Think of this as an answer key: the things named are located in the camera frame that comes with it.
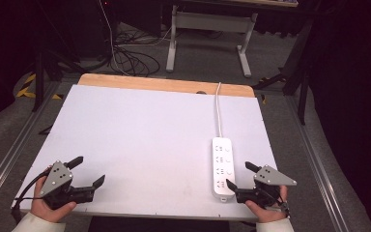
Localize white power strip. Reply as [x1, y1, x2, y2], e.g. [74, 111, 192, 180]
[211, 136, 237, 203]

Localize person's left hand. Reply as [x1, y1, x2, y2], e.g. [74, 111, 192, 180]
[30, 175, 77, 223]

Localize white power strip cable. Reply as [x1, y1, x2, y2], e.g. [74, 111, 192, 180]
[214, 81, 223, 138]

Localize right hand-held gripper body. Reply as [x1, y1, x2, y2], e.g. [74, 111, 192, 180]
[236, 164, 298, 209]

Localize white table cover board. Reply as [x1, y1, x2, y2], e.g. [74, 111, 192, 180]
[13, 84, 279, 222]

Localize person's right hand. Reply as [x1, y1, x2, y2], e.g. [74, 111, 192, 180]
[244, 186, 290, 223]

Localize black tripod stand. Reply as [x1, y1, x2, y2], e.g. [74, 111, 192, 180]
[32, 32, 86, 113]

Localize aluminium floor rail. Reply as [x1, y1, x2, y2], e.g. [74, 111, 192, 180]
[0, 81, 61, 204]
[284, 96, 349, 232]

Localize black metal stand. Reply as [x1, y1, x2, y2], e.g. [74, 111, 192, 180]
[252, 17, 313, 126]

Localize thin white floor cable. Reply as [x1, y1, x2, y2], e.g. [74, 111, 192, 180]
[98, 0, 125, 75]

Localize black floor cables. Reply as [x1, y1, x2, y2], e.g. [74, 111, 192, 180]
[108, 30, 175, 77]

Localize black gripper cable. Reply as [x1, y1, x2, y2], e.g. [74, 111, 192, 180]
[11, 169, 51, 223]

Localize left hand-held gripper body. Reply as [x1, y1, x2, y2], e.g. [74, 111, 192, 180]
[39, 159, 95, 211]

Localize white metal desk frame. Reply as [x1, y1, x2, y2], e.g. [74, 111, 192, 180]
[165, 4, 259, 78]

